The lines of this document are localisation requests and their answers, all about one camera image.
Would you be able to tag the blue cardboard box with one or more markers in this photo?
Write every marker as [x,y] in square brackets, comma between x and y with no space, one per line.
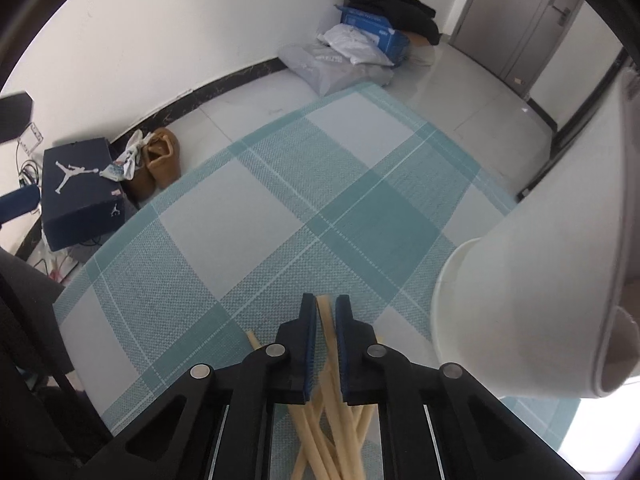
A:
[387,35]

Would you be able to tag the white round utensil holder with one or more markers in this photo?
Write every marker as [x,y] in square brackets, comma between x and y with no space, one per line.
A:
[525,285]

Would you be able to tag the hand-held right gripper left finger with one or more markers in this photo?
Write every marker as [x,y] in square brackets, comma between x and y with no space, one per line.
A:
[310,340]

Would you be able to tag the clear plastic box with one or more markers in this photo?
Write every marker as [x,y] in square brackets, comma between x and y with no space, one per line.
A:
[31,137]

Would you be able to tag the black metal frame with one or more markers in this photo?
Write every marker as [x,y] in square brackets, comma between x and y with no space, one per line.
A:
[575,125]

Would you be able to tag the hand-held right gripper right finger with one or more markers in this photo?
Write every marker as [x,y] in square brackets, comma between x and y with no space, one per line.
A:
[342,340]

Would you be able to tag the blue padded object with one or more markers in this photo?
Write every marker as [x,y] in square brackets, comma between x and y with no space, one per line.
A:
[17,205]

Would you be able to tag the grey door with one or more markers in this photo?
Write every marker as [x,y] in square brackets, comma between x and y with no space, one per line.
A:
[510,20]

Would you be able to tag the black chair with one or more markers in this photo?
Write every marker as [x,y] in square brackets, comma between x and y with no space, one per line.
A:
[30,360]

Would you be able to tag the black clothing pile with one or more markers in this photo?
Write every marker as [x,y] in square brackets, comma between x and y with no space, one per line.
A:
[400,7]

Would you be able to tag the grey plastic bag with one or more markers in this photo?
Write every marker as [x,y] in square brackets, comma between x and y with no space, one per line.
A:
[325,75]

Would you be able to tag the teal checked table mat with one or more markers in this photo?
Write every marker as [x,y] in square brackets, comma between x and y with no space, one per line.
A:
[310,190]

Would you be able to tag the black box device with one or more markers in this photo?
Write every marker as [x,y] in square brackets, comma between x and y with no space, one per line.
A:
[15,117]

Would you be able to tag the white crumpled cloth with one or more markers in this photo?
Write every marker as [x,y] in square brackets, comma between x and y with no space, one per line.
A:
[127,157]

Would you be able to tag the brown suede boot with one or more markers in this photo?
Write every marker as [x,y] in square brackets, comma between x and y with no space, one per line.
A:
[142,185]
[164,160]

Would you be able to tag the navy shoe box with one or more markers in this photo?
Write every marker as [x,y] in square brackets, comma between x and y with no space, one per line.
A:
[80,195]

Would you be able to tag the brown cardboard piece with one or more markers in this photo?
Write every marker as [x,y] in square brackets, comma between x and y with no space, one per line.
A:
[417,39]

